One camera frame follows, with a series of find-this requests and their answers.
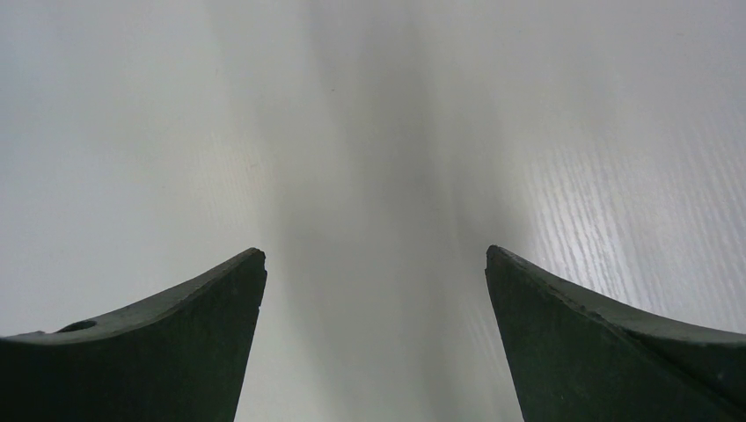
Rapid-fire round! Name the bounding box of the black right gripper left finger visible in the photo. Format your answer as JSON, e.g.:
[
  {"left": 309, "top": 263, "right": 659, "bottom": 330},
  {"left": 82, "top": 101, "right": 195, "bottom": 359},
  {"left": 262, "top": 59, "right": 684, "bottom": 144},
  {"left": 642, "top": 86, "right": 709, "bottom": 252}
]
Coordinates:
[{"left": 1, "top": 248, "right": 267, "bottom": 421}]

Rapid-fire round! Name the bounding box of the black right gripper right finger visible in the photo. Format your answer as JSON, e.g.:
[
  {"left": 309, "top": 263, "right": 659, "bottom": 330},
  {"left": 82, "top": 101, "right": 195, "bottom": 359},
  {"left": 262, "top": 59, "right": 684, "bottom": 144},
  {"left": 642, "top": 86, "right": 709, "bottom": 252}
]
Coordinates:
[{"left": 485, "top": 245, "right": 745, "bottom": 421}]

